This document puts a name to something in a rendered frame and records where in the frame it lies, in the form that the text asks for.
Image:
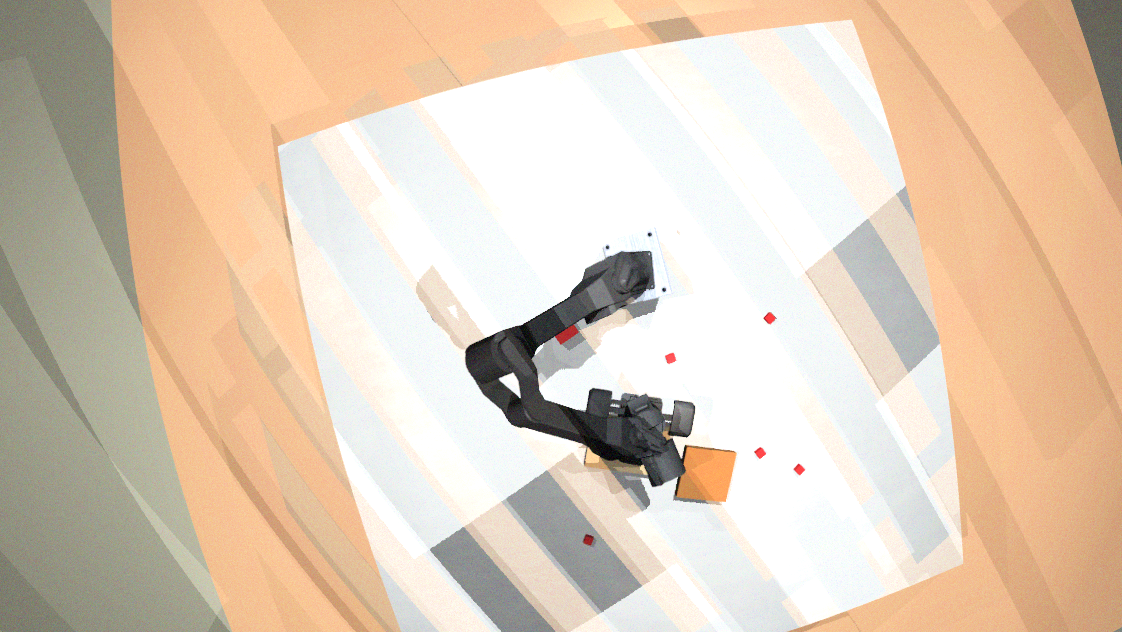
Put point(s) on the orange square block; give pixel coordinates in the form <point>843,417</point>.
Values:
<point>708,473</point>

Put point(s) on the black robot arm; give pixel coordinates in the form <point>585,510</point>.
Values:
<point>637,439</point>

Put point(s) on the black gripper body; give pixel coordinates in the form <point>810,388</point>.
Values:
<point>599,401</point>

